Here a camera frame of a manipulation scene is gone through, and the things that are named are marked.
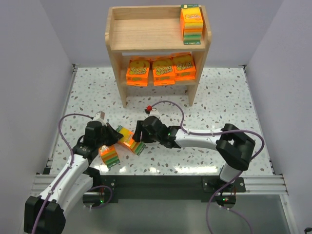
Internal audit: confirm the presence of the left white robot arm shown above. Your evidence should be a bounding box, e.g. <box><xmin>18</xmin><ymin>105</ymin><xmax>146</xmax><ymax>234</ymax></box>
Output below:
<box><xmin>23</xmin><ymin>121</ymin><xmax>123</xmax><ymax>234</ymax></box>

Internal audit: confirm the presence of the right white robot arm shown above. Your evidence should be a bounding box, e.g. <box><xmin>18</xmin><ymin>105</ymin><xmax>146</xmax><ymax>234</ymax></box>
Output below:
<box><xmin>132</xmin><ymin>116</ymin><xmax>255</xmax><ymax>182</ymax></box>

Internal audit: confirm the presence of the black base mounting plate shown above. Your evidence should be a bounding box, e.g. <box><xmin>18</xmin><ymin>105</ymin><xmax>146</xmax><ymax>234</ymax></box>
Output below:
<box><xmin>82</xmin><ymin>174</ymin><xmax>244</xmax><ymax>204</ymax></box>

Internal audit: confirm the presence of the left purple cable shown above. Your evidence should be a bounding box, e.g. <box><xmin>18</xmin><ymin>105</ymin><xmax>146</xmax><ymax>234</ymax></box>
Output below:
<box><xmin>30</xmin><ymin>113</ymin><xmax>114</xmax><ymax>234</ymax></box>

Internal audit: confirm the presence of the aluminium frame rail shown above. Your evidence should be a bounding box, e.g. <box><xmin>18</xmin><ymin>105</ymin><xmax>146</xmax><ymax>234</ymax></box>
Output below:
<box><xmin>30</xmin><ymin>174</ymin><xmax>290</xmax><ymax>195</ymax></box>

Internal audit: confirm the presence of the orange Scrub Daddy box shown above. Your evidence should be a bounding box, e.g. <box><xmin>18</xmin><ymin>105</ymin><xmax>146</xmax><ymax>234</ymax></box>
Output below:
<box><xmin>151</xmin><ymin>56</ymin><xmax>176</xmax><ymax>86</ymax></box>
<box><xmin>171</xmin><ymin>52</ymin><xmax>196</xmax><ymax>81</ymax></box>
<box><xmin>126</xmin><ymin>56</ymin><xmax>150</xmax><ymax>86</ymax></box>

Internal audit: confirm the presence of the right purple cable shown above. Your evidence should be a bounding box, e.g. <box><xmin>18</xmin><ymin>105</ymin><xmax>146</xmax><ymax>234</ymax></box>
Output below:
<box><xmin>146</xmin><ymin>100</ymin><xmax>265</xmax><ymax>234</ymax></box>

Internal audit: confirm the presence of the Sponge Daddy sponge pack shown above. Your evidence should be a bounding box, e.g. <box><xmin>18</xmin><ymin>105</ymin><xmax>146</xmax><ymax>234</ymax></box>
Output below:
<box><xmin>116</xmin><ymin>125</ymin><xmax>146</xmax><ymax>156</ymax></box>
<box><xmin>98</xmin><ymin>145</ymin><xmax>120</xmax><ymax>169</ymax></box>
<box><xmin>180</xmin><ymin>4</ymin><xmax>203</xmax><ymax>45</ymax></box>

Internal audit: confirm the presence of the purple cable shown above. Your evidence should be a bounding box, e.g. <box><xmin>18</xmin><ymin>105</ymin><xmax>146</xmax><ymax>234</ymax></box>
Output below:
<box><xmin>146</xmin><ymin>100</ymin><xmax>265</xmax><ymax>234</ymax></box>
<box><xmin>30</xmin><ymin>113</ymin><xmax>114</xmax><ymax>234</ymax></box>

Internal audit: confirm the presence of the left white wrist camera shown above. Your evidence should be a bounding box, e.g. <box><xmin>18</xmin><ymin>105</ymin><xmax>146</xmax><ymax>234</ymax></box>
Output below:
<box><xmin>93</xmin><ymin>111</ymin><xmax>105</xmax><ymax>124</ymax></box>

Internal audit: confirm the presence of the wooden two-tier shelf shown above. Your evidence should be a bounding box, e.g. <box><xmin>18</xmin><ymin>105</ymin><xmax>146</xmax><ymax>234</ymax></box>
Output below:
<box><xmin>105</xmin><ymin>5</ymin><xmax>212</xmax><ymax>107</ymax></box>

